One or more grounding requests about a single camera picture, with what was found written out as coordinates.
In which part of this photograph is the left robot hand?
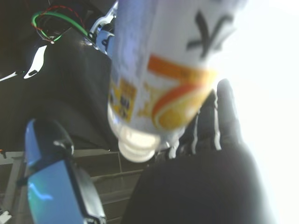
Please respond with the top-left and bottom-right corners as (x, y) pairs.
(24, 78), (281, 224)

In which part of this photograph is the orange drink bottle white cap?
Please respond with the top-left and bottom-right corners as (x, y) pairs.
(107, 0), (249, 163)

